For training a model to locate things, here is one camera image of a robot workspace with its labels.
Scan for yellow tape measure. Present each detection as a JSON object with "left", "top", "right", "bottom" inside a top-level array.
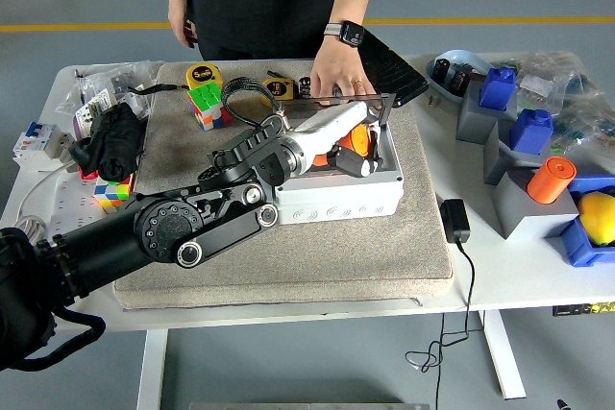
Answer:
[
  {"left": 261, "top": 77, "right": 297, "bottom": 102},
  {"left": 185, "top": 62, "right": 225, "bottom": 92}
]

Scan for yellow lemon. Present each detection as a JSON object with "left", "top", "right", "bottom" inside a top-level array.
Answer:
[{"left": 576, "top": 191, "right": 615, "bottom": 247}]

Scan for black cloth bundle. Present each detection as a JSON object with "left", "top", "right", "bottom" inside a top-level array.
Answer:
[{"left": 68, "top": 102, "right": 145, "bottom": 181}]

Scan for grey holder block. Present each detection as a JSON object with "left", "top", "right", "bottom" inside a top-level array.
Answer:
[
  {"left": 455, "top": 81, "right": 520, "bottom": 145},
  {"left": 490, "top": 169, "right": 580, "bottom": 241},
  {"left": 482, "top": 116, "right": 558, "bottom": 186}
]

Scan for rubik's cube yellow face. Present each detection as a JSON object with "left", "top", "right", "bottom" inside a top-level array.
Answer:
[{"left": 93, "top": 174, "right": 135, "bottom": 212}]

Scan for white blue circuit breaker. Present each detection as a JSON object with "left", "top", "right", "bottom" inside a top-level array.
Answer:
[{"left": 12, "top": 121, "right": 76, "bottom": 174}]

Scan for grey-brown mat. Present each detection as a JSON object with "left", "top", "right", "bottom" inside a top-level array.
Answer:
[{"left": 112, "top": 59, "right": 456, "bottom": 311}]

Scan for blue storage bin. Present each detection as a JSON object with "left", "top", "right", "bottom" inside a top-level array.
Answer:
[{"left": 545, "top": 175, "right": 615, "bottom": 268}]

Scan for clear plastic bags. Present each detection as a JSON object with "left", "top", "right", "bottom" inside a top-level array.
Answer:
[{"left": 55, "top": 60, "right": 164, "bottom": 142}]

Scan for white electrical box clear lid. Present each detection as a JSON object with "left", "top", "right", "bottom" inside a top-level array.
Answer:
[{"left": 273, "top": 92, "right": 405, "bottom": 227}]

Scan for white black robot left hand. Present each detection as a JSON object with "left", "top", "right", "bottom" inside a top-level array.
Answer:
[{"left": 292, "top": 100, "right": 388, "bottom": 180}]

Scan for black wristwatch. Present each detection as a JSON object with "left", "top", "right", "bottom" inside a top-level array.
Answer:
[{"left": 322, "top": 20, "right": 366, "bottom": 49}]

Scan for rubik's cube green face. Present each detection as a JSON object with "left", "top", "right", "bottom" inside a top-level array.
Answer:
[{"left": 185, "top": 83, "right": 233, "bottom": 132}]

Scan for clear bags of parts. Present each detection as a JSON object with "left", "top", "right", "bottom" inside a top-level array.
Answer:
[{"left": 492, "top": 49, "right": 615, "bottom": 176}]

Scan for orange cylinder battery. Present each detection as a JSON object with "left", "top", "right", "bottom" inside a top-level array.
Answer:
[
  {"left": 338, "top": 122, "right": 376, "bottom": 157},
  {"left": 526, "top": 157, "right": 578, "bottom": 205}
]

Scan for black power adapter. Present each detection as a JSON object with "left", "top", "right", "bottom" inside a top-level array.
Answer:
[{"left": 439, "top": 198, "right": 472, "bottom": 245}]

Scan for black adapter cord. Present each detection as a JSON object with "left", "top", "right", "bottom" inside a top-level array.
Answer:
[{"left": 405, "top": 239, "right": 486, "bottom": 410}]

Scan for black hard case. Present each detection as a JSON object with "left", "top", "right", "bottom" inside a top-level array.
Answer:
[{"left": 357, "top": 28, "right": 431, "bottom": 109}]

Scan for white purple circuit breaker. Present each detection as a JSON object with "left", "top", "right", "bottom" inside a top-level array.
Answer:
[{"left": 71, "top": 87, "right": 119, "bottom": 140}]

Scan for person's right hand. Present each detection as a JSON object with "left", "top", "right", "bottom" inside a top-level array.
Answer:
[{"left": 167, "top": 0, "right": 201, "bottom": 50}]

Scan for white power strip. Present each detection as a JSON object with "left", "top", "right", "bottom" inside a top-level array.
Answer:
[{"left": 37, "top": 174, "right": 107, "bottom": 243}]

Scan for light blue bowl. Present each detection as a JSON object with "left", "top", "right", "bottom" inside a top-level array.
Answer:
[{"left": 426, "top": 48, "right": 496, "bottom": 105}]

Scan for black strap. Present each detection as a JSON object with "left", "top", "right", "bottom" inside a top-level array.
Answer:
[{"left": 125, "top": 84, "right": 191, "bottom": 97}]

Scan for person's left hand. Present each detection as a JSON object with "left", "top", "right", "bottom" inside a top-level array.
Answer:
[{"left": 309, "top": 35, "right": 379, "bottom": 109}]

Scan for white table leg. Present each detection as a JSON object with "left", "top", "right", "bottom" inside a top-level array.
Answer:
[
  {"left": 478, "top": 309, "right": 526, "bottom": 400},
  {"left": 135, "top": 330, "right": 169, "bottom": 410}
]

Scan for white power strip cable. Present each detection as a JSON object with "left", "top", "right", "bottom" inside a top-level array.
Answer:
[{"left": 12, "top": 159, "right": 81, "bottom": 243}]

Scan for blue bottle-shaped block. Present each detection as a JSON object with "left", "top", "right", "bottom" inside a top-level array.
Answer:
[
  {"left": 509, "top": 108, "right": 554, "bottom": 155},
  {"left": 479, "top": 66, "right": 518, "bottom": 111}
]

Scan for table control panel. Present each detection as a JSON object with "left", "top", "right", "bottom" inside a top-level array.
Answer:
[{"left": 551, "top": 302, "right": 615, "bottom": 318}]

